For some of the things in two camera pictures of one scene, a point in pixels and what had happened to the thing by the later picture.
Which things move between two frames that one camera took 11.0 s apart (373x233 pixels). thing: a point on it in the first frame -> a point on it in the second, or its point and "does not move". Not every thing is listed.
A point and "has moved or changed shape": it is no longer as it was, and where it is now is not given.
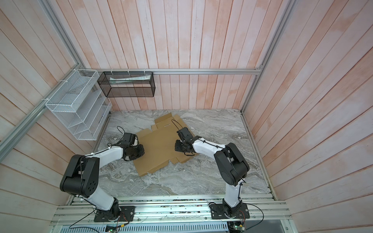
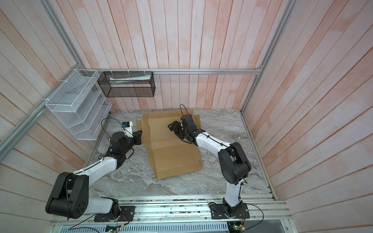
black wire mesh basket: [127, 84] does not move
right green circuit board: [236, 226] does not move
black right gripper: [177, 147] -> [177, 125]
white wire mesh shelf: [81, 105] does not move
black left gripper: [141, 153] -> [137, 136]
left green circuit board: [111, 228] does not move
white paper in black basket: [120, 79] does not move
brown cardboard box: [159, 144] has moved or changed shape
